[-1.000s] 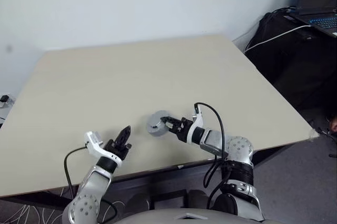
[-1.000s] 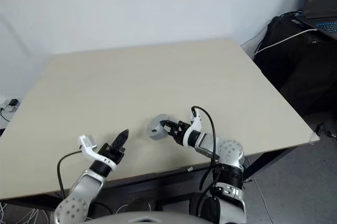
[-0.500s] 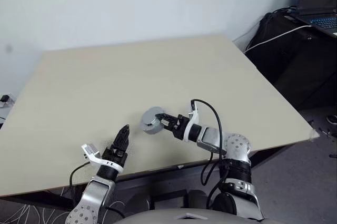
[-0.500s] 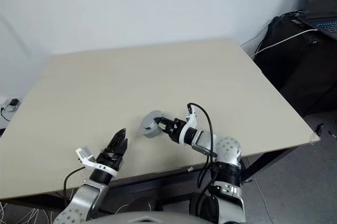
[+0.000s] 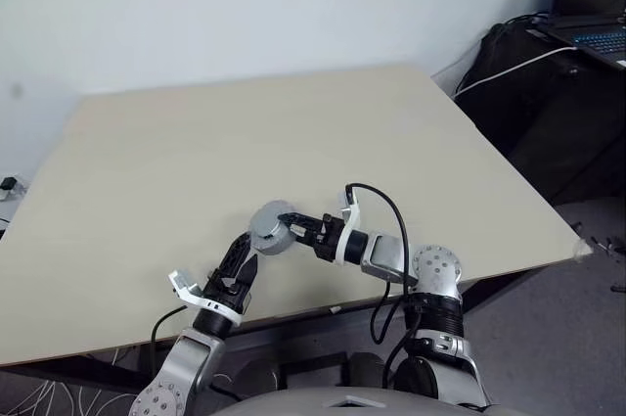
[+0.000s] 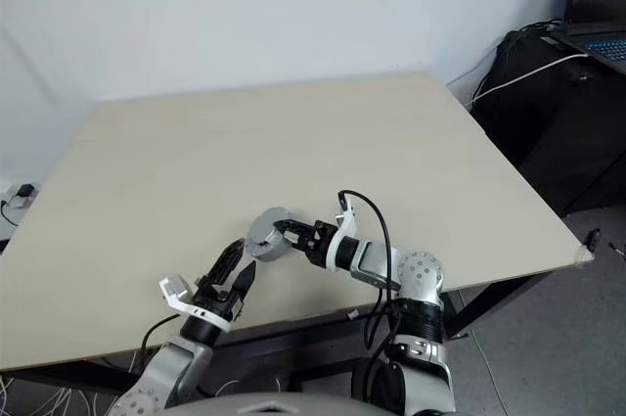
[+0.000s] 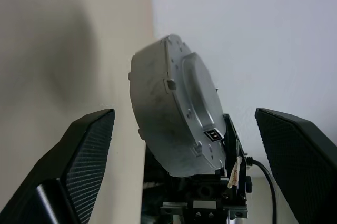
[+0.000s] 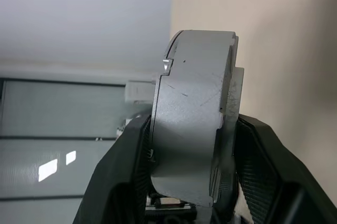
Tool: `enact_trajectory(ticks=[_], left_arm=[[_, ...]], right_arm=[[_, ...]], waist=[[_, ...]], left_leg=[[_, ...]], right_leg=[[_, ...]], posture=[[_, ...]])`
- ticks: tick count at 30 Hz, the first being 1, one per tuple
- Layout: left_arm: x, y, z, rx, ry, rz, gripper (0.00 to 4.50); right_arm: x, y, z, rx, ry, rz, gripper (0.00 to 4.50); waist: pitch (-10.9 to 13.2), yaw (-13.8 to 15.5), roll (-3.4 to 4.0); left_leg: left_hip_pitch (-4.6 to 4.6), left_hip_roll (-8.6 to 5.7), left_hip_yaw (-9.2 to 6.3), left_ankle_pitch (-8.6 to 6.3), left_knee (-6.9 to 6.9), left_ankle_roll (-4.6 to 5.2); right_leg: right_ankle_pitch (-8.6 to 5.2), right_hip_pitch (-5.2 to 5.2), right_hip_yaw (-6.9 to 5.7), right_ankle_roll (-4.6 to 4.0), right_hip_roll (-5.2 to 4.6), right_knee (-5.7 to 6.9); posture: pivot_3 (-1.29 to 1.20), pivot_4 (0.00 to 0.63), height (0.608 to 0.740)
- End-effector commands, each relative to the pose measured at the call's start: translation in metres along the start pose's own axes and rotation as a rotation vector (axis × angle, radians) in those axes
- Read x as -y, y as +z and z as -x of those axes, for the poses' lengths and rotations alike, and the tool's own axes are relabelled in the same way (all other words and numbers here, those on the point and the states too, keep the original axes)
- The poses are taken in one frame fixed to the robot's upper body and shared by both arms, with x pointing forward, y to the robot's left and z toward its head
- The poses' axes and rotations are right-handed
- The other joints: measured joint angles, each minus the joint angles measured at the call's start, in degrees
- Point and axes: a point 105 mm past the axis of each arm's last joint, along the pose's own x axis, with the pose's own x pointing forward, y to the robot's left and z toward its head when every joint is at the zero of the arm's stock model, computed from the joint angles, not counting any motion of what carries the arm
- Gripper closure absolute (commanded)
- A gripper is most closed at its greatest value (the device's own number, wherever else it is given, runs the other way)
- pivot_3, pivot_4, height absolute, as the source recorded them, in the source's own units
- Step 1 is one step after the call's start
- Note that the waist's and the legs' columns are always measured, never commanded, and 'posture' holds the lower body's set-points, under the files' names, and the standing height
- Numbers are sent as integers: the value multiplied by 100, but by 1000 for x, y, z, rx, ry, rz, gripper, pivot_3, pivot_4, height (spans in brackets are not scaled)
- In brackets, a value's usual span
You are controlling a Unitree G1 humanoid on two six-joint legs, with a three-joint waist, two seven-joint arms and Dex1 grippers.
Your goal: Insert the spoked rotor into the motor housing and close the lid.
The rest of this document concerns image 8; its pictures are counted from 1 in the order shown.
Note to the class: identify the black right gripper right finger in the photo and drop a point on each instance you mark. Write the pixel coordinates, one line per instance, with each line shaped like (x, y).
(266, 171)

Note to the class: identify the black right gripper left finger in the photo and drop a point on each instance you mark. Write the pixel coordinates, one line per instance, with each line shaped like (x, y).
(118, 171)

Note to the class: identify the gray round motor housing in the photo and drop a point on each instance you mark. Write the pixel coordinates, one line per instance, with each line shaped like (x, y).
(189, 102)

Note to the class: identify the white box-shaped object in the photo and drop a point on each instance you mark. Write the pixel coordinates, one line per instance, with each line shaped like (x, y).
(137, 91)

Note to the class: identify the glass partition with dark frames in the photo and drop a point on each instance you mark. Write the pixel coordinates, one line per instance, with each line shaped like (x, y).
(52, 118)

